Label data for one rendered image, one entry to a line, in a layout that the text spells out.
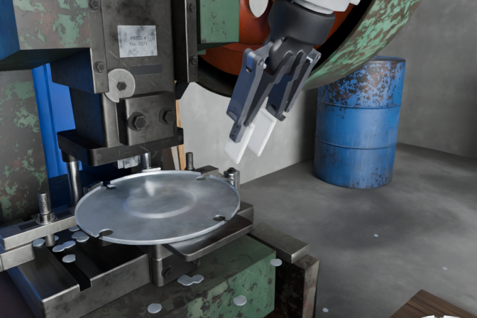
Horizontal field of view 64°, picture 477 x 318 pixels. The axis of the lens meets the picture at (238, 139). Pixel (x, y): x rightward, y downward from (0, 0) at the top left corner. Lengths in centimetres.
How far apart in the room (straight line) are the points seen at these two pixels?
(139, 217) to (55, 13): 34
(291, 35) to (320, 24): 3
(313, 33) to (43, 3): 35
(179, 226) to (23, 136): 42
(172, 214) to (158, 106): 19
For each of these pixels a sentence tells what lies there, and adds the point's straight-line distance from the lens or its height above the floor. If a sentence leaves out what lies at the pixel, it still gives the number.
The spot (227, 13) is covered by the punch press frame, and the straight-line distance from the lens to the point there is 76.
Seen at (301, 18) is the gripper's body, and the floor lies 110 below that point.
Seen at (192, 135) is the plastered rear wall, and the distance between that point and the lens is 238.
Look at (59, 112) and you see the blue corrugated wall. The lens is 194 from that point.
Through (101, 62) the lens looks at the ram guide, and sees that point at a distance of 62.
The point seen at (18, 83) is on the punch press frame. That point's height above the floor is 98.
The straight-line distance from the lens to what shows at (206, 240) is 60.
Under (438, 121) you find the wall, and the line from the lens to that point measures 392.
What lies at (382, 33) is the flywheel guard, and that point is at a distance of 83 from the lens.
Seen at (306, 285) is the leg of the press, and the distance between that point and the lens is 86.
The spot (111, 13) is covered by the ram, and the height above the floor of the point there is 111.
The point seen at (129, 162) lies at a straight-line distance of 79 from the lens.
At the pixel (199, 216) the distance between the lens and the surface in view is 66.
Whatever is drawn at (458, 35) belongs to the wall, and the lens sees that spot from 381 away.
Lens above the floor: 109
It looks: 16 degrees down
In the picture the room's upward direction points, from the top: straight up
